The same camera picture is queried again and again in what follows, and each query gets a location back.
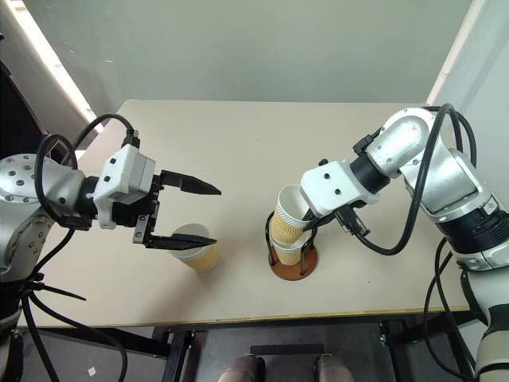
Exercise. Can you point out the small white floor tag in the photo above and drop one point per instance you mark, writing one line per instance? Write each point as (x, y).
(92, 370)

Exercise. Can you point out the black zip tie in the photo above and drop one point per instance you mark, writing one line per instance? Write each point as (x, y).
(59, 293)

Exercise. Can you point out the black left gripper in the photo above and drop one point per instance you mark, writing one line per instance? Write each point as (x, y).
(145, 211)

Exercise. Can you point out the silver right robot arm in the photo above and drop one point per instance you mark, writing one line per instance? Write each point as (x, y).
(449, 175)

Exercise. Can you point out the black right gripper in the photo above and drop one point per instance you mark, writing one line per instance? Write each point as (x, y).
(325, 218)

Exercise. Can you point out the brown cup holder stand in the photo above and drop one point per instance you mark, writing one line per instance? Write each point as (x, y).
(296, 271)

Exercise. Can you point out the black flat foot plate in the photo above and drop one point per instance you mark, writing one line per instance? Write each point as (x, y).
(286, 350)

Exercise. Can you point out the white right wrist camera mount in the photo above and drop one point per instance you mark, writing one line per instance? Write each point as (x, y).
(330, 183)

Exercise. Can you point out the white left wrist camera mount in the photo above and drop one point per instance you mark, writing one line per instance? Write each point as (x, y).
(123, 171)

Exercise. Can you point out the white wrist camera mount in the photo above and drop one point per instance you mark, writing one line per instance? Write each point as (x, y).
(330, 183)
(123, 171)

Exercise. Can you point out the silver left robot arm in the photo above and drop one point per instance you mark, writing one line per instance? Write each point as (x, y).
(24, 179)

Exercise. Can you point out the black metal table frame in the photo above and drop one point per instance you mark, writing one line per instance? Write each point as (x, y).
(175, 350)

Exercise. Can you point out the white and brown paper cup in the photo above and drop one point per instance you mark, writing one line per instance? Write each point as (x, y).
(288, 254)
(288, 223)
(203, 258)

